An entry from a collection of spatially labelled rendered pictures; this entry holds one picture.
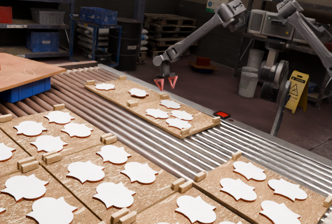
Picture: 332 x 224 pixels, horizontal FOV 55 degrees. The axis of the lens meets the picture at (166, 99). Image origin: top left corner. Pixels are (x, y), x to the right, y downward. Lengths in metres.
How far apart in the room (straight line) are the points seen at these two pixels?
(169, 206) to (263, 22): 1.51
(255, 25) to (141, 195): 1.50
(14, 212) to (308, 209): 0.97
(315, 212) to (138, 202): 0.62
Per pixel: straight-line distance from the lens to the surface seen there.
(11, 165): 1.29
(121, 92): 2.03
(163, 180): 1.23
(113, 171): 1.24
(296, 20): 1.74
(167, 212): 1.09
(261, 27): 2.27
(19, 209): 1.09
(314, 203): 1.36
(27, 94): 1.92
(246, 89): 5.52
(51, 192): 1.15
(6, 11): 5.89
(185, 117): 1.76
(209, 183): 1.26
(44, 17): 6.10
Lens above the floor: 1.62
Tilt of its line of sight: 20 degrees down
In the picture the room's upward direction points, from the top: 8 degrees clockwise
